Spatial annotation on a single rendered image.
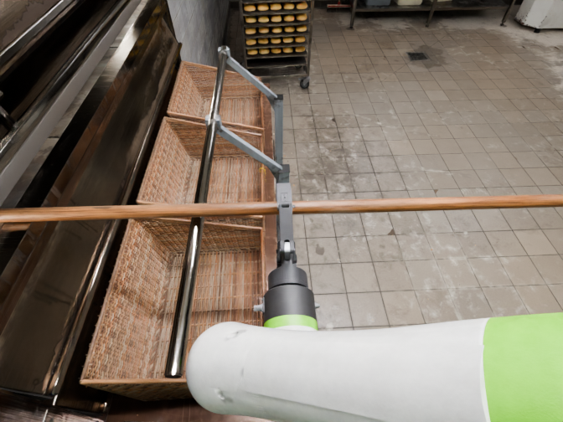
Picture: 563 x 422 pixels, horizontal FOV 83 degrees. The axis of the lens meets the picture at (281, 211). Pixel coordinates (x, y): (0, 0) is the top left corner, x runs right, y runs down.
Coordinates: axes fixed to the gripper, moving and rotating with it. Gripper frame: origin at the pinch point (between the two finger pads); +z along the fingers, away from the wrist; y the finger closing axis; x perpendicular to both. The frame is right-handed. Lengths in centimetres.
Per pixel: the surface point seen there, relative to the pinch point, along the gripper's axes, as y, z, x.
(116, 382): 36, -26, -44
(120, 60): 1, 76, -58
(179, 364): 2.1, -31.1, -18.6
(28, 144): -22.1, -3.4, -41.2
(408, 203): -1.2, -0.4, 27.9
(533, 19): 104, 399, 346
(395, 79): 119, 280, 135
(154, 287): 54, 10, -47
